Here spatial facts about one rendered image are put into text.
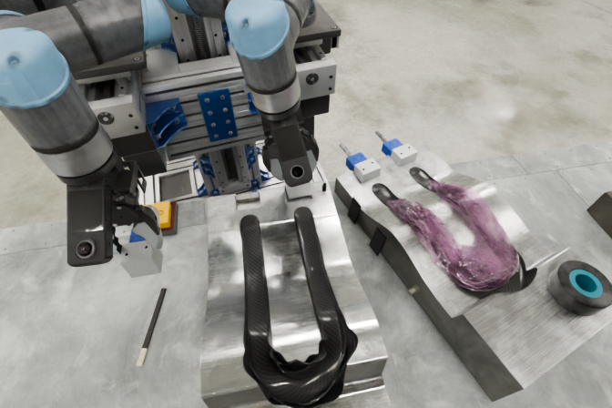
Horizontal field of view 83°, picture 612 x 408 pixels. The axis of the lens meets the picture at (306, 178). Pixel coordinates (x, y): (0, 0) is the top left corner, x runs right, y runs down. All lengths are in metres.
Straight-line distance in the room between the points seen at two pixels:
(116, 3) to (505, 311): 0.71
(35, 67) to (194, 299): 0.49
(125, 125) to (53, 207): 1.37
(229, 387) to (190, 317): 0.22
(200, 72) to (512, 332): 0.90
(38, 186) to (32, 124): 1.96
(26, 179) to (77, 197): 1.97
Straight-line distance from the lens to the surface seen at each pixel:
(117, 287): 0.82
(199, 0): 0.58
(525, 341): 0.67
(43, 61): 0.43
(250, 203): 0.76
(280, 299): 0.61
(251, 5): 0.46
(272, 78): 0.48
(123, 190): 0.55
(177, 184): 1.75
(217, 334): 0.58
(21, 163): 2.62
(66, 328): 0.83
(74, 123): 0.45
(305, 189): 0.70
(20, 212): 2.33
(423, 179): 0.86
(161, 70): 1.06
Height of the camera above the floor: 1.47
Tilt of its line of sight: 49 degrees down
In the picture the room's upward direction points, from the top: straight up
